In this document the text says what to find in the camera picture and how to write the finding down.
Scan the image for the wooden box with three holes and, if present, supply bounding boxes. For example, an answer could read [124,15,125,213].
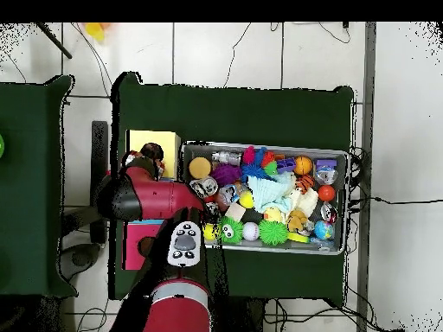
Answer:
[121,129,183,271]

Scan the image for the shallow mesh bin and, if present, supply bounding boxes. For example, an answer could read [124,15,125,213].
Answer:
[180,139,350,256]

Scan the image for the purple spiky ball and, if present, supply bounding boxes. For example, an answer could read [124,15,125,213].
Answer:
[210,163,242,188]

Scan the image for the crushed drink can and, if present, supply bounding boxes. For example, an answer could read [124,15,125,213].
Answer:
[189,176,219,199]

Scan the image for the orange round sponge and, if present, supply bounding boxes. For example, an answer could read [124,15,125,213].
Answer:
[188,156,213,180]

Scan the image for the blue spiky ball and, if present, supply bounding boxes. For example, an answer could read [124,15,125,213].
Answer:
[239,162,274,181]

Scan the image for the green spiky toy with eyes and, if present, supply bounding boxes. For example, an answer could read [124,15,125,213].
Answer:
[218,215,244,244]

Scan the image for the light blue knitted cloth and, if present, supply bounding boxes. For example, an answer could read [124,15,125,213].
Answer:
[247,174,295,214]

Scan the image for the white baseball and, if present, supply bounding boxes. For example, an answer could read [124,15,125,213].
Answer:
[241,221,260,242]

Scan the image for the green spiky ball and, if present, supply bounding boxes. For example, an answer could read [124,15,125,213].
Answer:
[258,220,290,246]

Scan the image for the tiger plush toy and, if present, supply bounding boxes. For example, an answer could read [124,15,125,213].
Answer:
[295,174,315,194]

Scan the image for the brown teddy bear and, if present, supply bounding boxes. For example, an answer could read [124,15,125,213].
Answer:
[286,208,309,232]

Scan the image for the small basketball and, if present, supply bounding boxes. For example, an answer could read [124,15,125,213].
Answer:
[293,156,313,176]

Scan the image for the orange ball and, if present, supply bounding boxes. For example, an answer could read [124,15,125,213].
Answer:
[317,185,337,203]

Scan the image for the small globe ball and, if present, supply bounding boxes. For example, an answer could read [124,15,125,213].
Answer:
[313,220,335,240]

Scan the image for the black upright panel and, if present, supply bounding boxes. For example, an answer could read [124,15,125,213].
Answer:
[90,120,109,245]

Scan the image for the grey round base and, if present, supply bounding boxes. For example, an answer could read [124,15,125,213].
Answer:
[58,242,102,282]

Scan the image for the yellow object on floor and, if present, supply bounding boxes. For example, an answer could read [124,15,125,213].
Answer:
[84,22,106,42]

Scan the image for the dark green side tablecloth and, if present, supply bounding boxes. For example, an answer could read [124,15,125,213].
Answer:
[0,74,79,299]

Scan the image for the black rod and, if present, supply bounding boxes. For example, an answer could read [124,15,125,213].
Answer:
[35,22,74,60]

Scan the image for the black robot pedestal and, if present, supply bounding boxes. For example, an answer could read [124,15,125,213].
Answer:
[226,297,267,332]

